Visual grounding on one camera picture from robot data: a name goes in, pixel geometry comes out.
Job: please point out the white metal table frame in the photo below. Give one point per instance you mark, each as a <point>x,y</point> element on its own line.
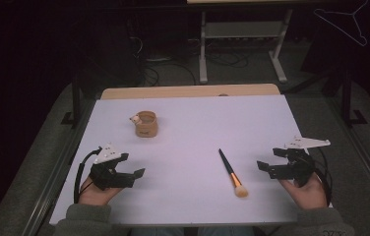
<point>243,30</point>

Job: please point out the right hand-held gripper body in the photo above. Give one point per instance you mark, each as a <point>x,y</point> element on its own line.
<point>299,167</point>

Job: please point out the person's left hand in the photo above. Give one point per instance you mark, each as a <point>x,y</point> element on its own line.
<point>96,196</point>

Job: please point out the person's right hand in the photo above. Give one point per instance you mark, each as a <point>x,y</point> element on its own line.
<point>309,195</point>

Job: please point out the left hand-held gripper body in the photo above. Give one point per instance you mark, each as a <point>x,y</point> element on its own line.
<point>106,175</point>

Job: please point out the black metal stand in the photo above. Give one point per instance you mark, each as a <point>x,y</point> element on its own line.
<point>347,101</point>
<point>75,105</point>

